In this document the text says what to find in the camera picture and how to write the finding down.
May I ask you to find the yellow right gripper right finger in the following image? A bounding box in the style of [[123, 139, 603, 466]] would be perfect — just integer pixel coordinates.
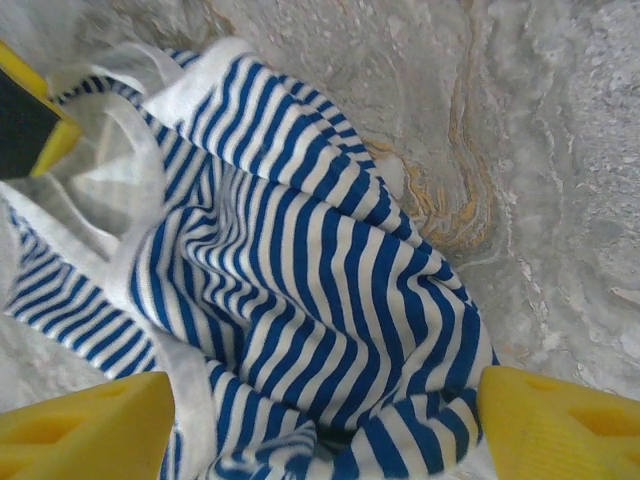
[[478, 365, 640, 480]]

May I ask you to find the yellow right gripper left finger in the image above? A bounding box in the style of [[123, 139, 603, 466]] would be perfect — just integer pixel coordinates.
[[0, 370, 176, 480]]

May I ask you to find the blue white striped tank top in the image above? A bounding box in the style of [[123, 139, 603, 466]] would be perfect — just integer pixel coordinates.
[[0, 39, 501, 480]]

